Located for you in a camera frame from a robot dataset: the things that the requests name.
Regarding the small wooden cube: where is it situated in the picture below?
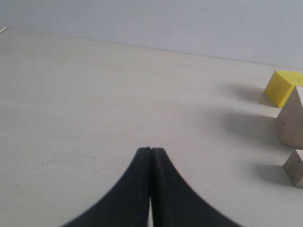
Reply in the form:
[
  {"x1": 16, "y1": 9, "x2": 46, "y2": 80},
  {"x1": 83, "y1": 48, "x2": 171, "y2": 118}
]
[{"x1": 283, "y1": 149, "x2": 303, "y2": 188}]

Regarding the large wooden cube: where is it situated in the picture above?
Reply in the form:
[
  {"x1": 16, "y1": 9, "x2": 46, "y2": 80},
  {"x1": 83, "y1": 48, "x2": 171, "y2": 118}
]
[{"x1": 277, "y1": 86, "x2": 303, "y2": 150}]

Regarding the yellow foam cube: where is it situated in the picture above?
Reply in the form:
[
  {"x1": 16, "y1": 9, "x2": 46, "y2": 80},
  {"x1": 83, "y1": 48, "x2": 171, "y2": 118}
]
[{"x1": 264, "y1": 70, "x2": 303, "y2": 108}]

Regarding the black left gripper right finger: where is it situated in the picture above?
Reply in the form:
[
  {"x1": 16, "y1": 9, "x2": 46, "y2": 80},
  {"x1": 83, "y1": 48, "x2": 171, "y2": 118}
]
[{"x1": 151, "y1": 148, "x2": 239, "y2": 227}]

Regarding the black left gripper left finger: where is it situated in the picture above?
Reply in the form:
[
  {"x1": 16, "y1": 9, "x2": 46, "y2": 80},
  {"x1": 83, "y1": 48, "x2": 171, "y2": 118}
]
[{"x1": 65, "y1": 147, "x2": 151, "y2": 227}]

